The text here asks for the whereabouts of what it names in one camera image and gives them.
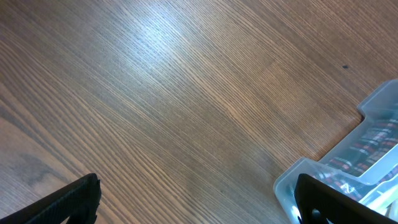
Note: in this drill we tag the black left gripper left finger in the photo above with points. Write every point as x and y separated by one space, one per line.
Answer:
75 203

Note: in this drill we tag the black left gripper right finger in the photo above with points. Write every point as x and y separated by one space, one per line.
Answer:
320 204

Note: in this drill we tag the red navy plaid shirt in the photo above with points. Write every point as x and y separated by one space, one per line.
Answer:
359 157

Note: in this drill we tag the clear plastic storage container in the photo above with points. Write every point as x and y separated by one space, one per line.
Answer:
380 104

